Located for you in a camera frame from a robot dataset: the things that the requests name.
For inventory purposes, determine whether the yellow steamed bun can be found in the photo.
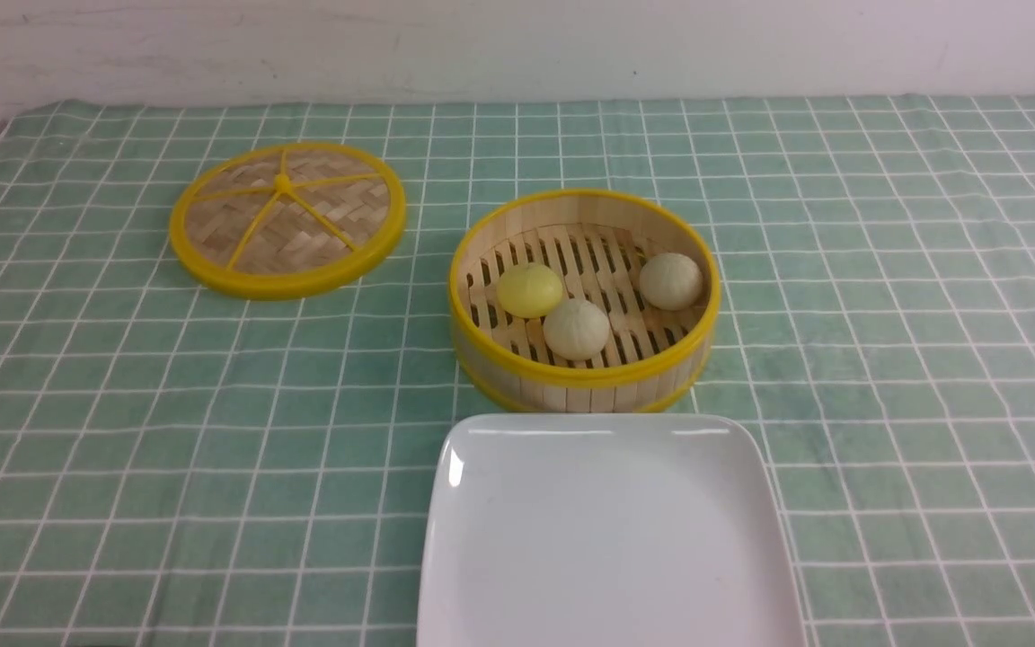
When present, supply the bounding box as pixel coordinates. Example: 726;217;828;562
496;263;564;319

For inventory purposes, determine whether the white steamed bun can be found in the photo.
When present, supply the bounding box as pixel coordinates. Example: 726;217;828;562
543;298;611;361
638;253;705;311

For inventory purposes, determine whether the white square plate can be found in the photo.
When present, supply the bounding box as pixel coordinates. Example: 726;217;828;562
416;413;808;646

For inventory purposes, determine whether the yellow bamboo steamer lid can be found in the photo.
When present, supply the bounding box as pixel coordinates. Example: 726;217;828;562
168;142;407;300

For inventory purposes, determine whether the green checked tablecloth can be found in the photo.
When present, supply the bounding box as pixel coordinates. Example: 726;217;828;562
0;95;1035;646

